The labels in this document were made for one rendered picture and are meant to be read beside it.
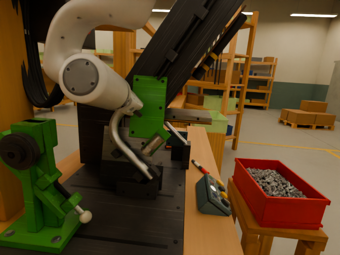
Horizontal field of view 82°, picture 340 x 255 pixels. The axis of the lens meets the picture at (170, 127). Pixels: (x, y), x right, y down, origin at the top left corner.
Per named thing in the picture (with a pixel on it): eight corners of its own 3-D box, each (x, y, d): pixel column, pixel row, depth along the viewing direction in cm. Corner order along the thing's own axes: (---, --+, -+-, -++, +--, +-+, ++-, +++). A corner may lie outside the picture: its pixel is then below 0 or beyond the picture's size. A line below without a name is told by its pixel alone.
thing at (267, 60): (268, 110, 868) (278, 56, 810) (196, 104, 899) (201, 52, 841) (263, 108, 920) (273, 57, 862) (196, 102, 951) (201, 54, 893)
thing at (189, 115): (207, 117, 92) (208, 110, 91) (211, 125, 77) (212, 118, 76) (126, 110, 95) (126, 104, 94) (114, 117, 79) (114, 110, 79)
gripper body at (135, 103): (138, 98, 47) (147, 104, 58) (112, 67, 47) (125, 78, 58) (115, 119, 47) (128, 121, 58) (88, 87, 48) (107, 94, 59)
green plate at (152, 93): (164, 138, 74) (169, 82, 73) (162, 140, 66) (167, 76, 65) (134, 135, 75) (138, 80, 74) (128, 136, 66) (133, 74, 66)
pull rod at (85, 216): (94, 218, 48) (93, 198, 47) (88, 226, 45) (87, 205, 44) (72, 215, 49) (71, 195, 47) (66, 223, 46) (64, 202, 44)
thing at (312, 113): (313, 123, 643) (319, 100, 624) (333, 130, 566) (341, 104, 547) (277, 121, 639) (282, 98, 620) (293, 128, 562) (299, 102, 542)
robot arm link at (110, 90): (83, 96, 45) (116, 116, 45) (42, 83, 32) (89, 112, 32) (100, 65, 45) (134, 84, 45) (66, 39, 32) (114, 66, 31)
